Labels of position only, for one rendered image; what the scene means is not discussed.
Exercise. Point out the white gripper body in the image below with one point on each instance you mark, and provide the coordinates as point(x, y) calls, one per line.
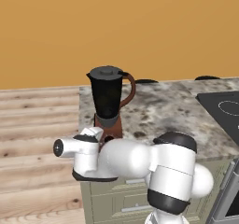
point(92, 131)

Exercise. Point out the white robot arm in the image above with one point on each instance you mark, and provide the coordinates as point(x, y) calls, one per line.
point(130, 159)

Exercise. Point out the black blender with brown base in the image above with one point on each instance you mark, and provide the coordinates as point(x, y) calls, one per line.
point(106, 100)

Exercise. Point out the olive drawer front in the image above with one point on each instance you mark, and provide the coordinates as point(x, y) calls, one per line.
point(109, 188)
point(109, 206)

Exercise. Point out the dark round stool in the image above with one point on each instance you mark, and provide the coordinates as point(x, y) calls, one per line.
point(207, 77)
point(146, 81)

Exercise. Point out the black hob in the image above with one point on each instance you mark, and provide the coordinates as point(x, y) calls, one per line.
point(222, 109)

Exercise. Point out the grey oven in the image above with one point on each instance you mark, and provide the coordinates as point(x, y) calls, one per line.
point(225, 199)

